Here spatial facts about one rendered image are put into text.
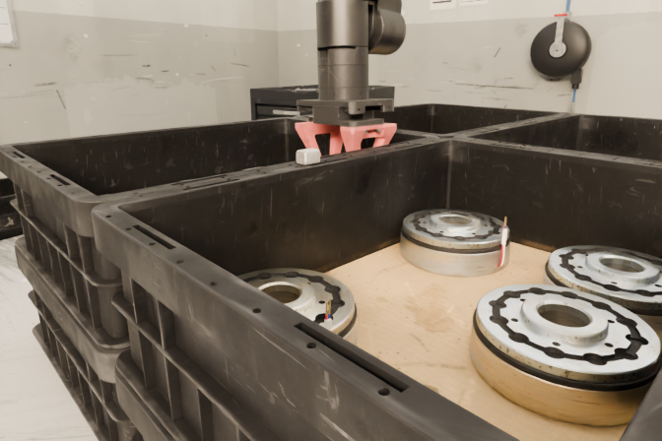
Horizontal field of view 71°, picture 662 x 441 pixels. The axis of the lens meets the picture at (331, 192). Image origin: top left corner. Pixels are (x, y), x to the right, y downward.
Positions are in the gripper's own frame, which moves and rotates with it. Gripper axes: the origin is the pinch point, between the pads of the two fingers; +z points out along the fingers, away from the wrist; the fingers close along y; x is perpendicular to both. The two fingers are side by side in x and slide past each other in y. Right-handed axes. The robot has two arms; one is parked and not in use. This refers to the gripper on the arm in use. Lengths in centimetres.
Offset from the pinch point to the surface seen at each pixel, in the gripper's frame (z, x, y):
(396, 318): 6.3, 11.5, -19.4
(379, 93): -6, -131, 128
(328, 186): -2.1, 10.3, -10.0
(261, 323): -3.0, 28.0, -28.8
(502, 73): -16, -289, 159
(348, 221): 1.7, 7.7, -9.6
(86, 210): -3.4, 29.4, -9.4
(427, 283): 6.2, 5.3, -17.1
